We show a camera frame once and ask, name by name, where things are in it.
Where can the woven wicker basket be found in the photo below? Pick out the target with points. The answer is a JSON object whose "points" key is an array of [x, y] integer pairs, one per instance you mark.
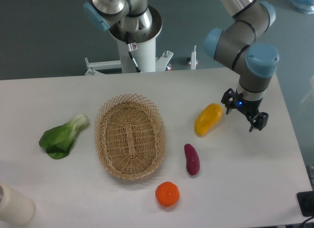
{"points": [[130, 137]]}

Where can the black device at table edge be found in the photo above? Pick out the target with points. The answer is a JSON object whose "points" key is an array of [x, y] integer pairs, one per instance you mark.
{"points": [[306, 203]]}

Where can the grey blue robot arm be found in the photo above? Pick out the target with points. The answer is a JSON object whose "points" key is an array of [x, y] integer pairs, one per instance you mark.
{"points": [[236, 47]]}

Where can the purple sweet potato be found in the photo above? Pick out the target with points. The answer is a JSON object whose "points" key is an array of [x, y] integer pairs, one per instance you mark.
{"points": [[192, 160]]}

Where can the yellow mango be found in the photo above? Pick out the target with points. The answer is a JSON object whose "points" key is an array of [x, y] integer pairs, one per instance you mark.
{"points": [[207, 119]]}

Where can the orange tangerine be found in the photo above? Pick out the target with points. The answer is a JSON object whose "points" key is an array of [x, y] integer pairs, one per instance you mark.
{"points": [[167, 194]]}

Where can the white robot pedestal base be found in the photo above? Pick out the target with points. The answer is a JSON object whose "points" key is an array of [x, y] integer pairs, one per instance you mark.
{"points": [[136, 42]]}

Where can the green bok choy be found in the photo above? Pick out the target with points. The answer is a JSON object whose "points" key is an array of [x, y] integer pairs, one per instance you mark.
{"points": [[59, 140]]}

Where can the cream cylindrical bottle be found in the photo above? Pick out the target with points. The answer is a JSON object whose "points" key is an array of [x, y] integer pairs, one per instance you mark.
{"points": [[15, 208]]}

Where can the blue bag in corner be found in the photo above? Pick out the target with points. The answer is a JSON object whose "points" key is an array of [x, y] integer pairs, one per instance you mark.
{"points": [[304, 6]]}

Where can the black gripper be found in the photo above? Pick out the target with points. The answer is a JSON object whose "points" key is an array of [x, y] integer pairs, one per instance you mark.
{"points": [[258, 120]]}

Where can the white stand foot bracket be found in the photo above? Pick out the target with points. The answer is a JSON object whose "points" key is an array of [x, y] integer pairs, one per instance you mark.
{"points": [[192, 60]]}

